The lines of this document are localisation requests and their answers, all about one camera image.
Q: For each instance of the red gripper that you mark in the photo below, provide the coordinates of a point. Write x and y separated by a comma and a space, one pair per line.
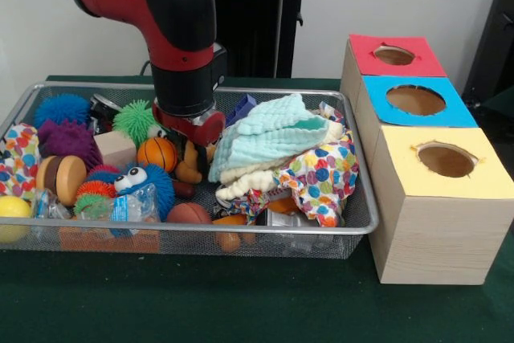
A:
210, 130

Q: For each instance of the orange plush toy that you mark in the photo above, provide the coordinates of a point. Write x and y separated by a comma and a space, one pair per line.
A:
190, 172

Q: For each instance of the cream knitted cloth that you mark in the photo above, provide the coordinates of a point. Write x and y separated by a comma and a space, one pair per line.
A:
245, 182

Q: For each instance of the mint knitted cloth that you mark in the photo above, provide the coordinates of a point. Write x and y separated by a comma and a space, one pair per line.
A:
265, 138

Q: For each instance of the polka dot cloth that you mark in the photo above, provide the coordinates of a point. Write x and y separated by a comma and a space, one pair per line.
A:
321, 174

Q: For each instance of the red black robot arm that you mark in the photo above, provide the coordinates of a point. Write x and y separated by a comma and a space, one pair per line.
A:
168, 17

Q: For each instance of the shallow mesh bin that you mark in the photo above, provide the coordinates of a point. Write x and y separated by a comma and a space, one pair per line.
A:
192, 225

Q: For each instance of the wooden box with three holes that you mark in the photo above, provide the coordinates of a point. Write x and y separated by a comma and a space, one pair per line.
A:
441, 238

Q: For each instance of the small orange basketball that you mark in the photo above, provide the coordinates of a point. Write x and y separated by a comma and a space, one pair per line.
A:
156, 153

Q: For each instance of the blue puffer ball with eyes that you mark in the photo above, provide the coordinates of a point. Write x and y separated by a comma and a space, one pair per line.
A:
158, 182

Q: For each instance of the green puffer ball with eyes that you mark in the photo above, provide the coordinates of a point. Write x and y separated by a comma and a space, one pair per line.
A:
132, 118

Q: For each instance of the plain wooden cube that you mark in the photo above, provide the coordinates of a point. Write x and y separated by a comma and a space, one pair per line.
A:
114, 148

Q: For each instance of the purple spiky ball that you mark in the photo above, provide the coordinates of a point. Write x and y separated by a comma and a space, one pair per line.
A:
68, 140

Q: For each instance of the dark green table cloth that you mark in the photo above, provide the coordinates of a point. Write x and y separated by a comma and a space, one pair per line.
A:
502, 104
241, 299

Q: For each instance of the black chair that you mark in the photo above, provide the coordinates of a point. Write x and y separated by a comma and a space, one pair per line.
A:
498, 37

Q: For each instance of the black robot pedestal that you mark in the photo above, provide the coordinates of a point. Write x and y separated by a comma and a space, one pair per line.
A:
257, 17

